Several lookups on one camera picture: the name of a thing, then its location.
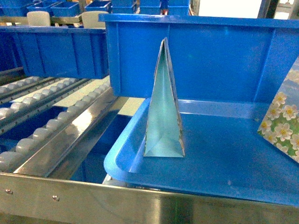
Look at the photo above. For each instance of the flower gift bag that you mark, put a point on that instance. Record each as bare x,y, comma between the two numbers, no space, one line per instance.
280,126
164,129

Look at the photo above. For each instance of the folded flower gift bag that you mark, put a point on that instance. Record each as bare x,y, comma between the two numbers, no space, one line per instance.
164,129

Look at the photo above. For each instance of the blue bin behind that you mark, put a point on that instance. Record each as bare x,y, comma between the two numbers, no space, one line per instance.
213,58

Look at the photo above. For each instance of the large blue plastic bin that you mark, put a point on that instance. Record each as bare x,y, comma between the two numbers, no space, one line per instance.
224,155

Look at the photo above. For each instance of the blue bin on left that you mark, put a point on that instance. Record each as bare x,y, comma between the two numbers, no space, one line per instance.
60,51

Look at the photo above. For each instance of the beige chair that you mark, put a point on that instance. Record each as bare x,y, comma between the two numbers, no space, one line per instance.
39,19
90,19

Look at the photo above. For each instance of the white roller track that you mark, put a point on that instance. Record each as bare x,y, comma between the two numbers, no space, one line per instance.
75,115

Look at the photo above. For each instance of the steel front rail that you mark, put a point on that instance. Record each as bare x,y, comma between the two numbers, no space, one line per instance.
34,200

